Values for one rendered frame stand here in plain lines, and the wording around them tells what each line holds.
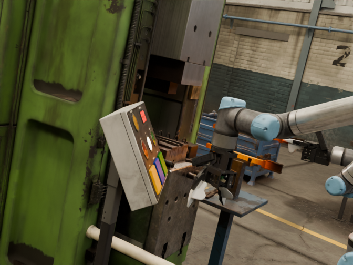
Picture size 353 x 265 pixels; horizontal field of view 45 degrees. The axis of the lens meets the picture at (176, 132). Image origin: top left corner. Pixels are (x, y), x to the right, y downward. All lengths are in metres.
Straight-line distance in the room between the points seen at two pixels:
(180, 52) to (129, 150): 0.65
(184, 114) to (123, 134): 1.02
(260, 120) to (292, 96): 8.56
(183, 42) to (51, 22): 0.55
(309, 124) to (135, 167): 0.51
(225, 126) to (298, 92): 8.50
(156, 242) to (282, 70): 8.32
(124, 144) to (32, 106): 0.73
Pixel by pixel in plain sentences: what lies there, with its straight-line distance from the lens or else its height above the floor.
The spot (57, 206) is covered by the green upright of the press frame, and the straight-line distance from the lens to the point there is 1.87.
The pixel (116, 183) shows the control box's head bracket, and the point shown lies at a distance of 1.38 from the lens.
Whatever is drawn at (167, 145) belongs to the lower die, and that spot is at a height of 0.99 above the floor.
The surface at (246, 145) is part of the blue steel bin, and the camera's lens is 5.57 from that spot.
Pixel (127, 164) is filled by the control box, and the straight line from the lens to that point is 1.20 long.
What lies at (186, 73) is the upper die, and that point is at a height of 1.32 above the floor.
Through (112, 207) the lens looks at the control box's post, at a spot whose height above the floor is 0.86.
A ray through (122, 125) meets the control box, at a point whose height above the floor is 1.16.
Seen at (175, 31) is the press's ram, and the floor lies 1.47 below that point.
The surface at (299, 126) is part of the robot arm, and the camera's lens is 1.27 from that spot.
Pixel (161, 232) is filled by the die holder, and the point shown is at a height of 0.63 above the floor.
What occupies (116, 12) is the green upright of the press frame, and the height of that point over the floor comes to 1.48.
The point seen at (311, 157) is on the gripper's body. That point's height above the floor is 1.08.
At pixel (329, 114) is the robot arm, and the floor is 1.31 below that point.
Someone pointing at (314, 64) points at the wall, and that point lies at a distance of 9.67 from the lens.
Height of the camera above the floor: 1.37
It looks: 10 degrees down
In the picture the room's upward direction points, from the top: 12 degrees clockwise
